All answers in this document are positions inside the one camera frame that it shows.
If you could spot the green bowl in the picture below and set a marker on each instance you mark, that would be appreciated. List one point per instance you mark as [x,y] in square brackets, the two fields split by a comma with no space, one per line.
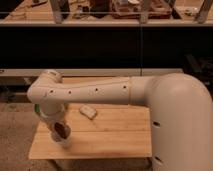
[37,110]

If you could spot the background shelf with clutter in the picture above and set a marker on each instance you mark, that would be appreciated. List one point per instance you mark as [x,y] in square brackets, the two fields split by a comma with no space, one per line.
[112,13]

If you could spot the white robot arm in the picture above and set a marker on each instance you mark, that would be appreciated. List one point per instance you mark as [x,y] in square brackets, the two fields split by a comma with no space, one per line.
[181,112]

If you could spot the wooden table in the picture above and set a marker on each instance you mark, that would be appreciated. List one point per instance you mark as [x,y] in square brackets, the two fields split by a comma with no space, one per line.
[106,133]

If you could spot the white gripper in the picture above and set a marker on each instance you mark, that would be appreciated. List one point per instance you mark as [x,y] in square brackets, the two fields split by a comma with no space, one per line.
[51,121]

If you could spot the white sponge block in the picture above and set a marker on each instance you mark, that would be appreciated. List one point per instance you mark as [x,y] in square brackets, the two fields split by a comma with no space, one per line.
[88,111]

